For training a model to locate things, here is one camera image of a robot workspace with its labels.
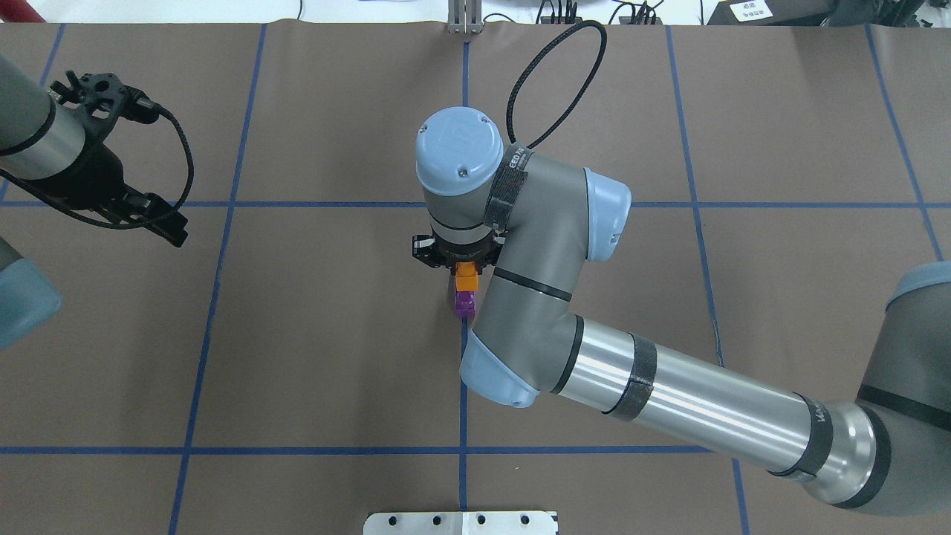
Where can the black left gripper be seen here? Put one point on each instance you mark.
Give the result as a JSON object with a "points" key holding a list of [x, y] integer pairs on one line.
{"points": [[95, 169]]}

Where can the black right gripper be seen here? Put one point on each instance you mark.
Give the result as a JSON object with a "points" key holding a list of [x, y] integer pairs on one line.
{"points": [[426, 253]]}

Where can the orange trapezoid block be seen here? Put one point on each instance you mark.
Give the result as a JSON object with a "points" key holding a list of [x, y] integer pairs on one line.
{"points": [[466, 277]]}

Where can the purple trapezoid block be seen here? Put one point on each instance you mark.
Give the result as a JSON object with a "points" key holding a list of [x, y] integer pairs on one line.
{"points": [[465, 304]]}

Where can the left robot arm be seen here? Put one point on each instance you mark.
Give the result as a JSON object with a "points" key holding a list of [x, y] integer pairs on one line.
{"points": [[54, 148]]}

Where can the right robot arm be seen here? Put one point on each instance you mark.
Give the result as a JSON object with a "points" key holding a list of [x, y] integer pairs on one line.
{"points": [[536, 221]]}

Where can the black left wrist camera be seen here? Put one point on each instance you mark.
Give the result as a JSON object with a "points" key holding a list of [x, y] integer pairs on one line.
{"points": [[104, 97]]}

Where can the aluminium frame post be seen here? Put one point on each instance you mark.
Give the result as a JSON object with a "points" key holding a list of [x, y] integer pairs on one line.
{"points": [[464, 16]]}

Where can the metal base plate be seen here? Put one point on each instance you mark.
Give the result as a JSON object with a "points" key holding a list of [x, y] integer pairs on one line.
{"points": [[463, 522]]}

